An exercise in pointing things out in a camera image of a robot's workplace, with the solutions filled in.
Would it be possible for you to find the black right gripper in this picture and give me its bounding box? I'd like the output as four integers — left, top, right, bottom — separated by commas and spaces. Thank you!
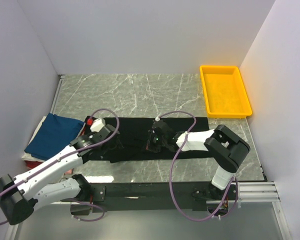
141, 130, 168, 153

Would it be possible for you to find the black t shirt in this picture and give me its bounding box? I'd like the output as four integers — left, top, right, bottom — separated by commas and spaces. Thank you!
89, 117, 212, 163

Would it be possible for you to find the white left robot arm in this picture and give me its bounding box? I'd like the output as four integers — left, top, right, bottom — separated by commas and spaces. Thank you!
0, 124, 119, 225

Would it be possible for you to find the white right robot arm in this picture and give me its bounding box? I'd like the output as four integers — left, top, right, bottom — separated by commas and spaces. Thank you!
145, 120, 251, 200

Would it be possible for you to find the folded blue t shirt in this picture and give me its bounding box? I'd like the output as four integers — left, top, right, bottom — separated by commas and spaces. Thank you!
24, 113, 84, 161

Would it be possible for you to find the folded red t shirt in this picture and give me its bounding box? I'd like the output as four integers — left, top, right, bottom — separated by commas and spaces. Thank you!
24, 160, 42, 169

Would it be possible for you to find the folded white t shirt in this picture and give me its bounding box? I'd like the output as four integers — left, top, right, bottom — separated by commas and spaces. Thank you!
21, 116, 46, 163

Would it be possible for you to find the black base crossbar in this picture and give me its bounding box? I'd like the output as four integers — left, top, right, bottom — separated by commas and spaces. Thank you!
90, 181, 225, 211

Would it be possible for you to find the yellow plastic bin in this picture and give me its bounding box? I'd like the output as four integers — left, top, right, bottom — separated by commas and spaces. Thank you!
199, 65, 253, 119

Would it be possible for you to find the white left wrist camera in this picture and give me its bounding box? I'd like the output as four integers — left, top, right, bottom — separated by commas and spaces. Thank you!
86, 118, 106, 132

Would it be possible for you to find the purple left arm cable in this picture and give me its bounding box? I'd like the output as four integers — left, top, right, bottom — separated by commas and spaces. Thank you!
0, 108, 121, 227

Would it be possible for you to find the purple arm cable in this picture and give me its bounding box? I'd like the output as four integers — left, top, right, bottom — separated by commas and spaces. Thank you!
0, 108, 121, 227
158, 110, 240, 223

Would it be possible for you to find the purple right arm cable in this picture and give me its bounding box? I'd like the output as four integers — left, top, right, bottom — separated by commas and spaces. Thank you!
158, 110, 240, 223

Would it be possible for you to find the aluminium rail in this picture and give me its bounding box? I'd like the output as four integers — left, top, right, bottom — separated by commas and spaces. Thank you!
238, 182, 280, 203

